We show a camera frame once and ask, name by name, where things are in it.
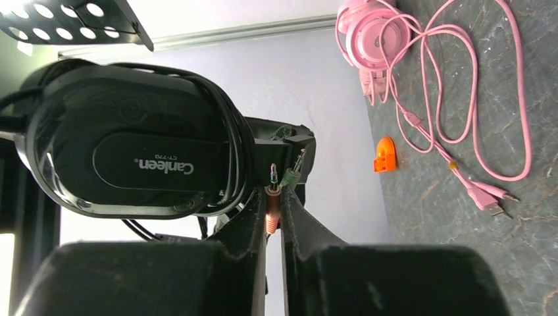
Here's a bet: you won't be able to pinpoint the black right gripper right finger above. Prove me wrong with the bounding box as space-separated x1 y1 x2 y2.
280 188 510 315

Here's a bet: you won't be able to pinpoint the black music stand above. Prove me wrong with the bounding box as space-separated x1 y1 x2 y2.
1 0 154 51

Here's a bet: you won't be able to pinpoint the pink headphones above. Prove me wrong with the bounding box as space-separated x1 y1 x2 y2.
335 0 411 105

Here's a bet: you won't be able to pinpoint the black headphone cable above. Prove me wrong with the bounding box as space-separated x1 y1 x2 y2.
0 59 307 243

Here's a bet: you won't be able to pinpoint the black headphones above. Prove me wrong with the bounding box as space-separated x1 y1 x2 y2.
1 59 317 220

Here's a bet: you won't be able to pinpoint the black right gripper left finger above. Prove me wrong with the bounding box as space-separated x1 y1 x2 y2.
16 188 266 315

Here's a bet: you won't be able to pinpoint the orange plastic piece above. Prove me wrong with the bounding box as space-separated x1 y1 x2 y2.
373 136 397 173

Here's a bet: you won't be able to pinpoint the pink headphone cable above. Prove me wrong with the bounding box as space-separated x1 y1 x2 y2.
379 0 533 219

